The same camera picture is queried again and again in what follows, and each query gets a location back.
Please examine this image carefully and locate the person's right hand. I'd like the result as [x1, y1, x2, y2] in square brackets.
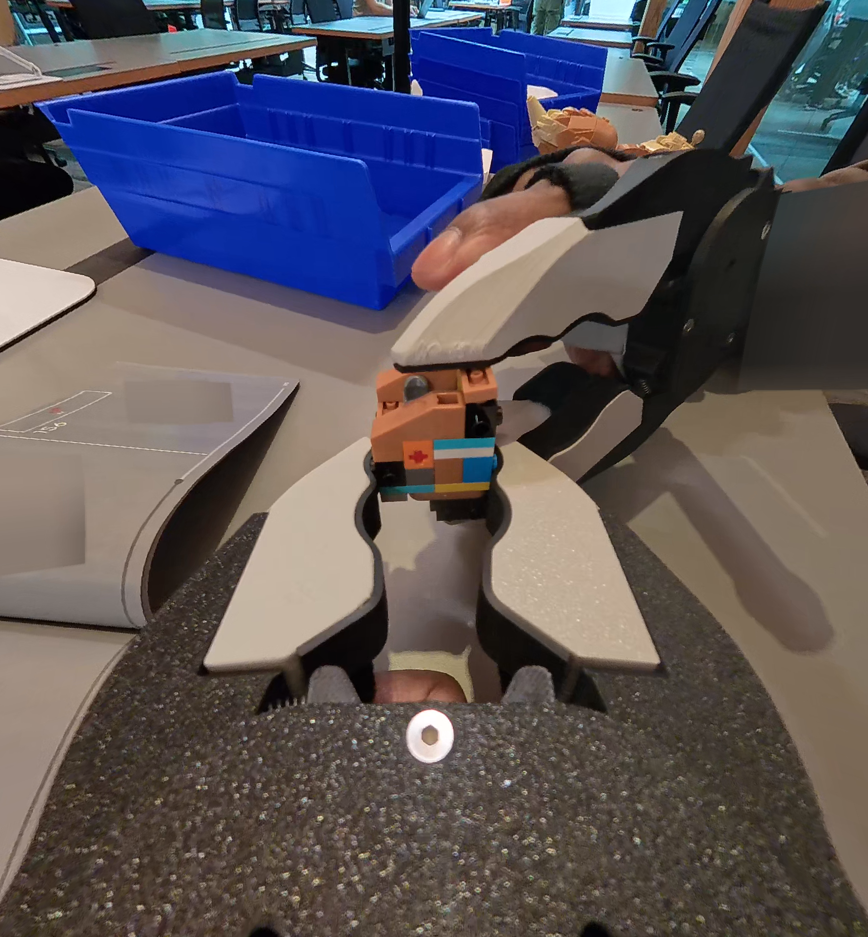
[410, 145, 636, 291]

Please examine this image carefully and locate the black office chair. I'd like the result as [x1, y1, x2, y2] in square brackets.
[635, 0, 724, 133]

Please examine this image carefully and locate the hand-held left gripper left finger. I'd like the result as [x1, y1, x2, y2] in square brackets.
[203, 438, 389, 674]

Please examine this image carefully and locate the blue storage bin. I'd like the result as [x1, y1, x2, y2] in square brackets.
[37, 71, 482, 177]
[61, 108, 486, 312]
[409, 29, 609, 173]

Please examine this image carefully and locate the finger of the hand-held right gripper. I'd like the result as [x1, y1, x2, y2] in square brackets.
[388, 211, 685, 368]
[510, 362, 648, 486]

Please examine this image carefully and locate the grey desk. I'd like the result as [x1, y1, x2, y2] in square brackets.
[0, 51, 868, 937]

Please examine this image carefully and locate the white desk stand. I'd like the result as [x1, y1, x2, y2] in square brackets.
[0, 252, 97, 370]

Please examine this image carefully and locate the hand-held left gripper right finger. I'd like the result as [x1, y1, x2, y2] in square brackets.
[476, 439, 662, 673]

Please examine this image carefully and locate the grey instruction booklet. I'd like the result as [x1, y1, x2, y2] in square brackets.
[0, 362, 302, 631]

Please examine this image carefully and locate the long grey table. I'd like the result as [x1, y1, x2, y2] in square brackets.
[0, 29, 318, 114]

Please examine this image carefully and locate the brown teal toy brick model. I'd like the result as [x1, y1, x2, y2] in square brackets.
[371, 366, 505, 522]

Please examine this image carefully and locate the tan toy figure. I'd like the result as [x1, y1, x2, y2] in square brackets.
[527, 95, 706, 158]

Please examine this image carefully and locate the black stand pole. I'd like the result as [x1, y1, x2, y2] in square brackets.
[391, 0, 414, 92]

